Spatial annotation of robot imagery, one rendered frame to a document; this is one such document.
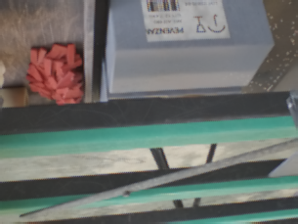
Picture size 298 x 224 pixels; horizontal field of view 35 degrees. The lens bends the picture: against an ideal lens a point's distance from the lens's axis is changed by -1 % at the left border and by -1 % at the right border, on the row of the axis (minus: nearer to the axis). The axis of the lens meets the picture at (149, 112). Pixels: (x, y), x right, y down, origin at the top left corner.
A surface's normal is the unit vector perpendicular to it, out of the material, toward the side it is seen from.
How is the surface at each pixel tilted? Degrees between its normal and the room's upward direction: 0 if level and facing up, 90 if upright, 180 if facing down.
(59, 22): 0
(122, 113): 90
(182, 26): 90
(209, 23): 90
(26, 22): 0
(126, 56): 0
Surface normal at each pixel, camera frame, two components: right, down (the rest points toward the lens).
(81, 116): 0.13, -0.41
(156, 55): 0.12, 0.91
